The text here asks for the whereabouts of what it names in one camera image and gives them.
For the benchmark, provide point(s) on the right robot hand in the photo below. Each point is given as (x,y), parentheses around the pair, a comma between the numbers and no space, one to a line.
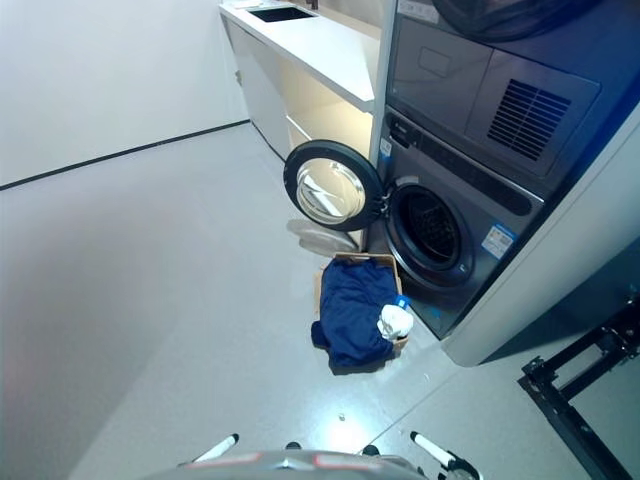
(440,452)

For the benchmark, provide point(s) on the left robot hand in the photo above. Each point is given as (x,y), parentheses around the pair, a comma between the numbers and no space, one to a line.
(217,449)

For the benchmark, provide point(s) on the cardboard box laundry basket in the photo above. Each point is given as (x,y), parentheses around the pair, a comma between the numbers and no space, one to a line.
(395,280)

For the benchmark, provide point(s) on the grey front-load washing machine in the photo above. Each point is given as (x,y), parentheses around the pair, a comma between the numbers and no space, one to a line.
(465,210)

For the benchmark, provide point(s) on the round washing machine door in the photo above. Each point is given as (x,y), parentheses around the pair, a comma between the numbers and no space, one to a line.
(327,186)

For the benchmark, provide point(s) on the grey robot torso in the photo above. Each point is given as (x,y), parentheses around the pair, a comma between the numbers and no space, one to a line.
(300,467)

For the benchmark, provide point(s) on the white cloth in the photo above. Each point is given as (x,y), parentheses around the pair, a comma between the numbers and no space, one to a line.
(395,321)

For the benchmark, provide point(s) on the dark blue garment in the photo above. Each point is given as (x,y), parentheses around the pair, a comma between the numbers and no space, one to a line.
(350,315)

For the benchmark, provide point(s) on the grey stacked dryer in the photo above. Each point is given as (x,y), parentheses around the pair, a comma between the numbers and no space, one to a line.
(480,80)

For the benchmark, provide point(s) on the white counter cabinet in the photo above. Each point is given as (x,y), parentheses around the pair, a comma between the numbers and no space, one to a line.
(300,55)

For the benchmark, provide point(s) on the black sink basin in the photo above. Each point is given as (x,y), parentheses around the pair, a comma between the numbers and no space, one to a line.
(281,13)

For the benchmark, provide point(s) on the black metal frame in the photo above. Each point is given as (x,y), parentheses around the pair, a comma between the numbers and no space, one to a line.
(575,395)

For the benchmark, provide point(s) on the white appliance enclosure panel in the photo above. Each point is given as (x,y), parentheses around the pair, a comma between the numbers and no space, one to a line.
(565,280)

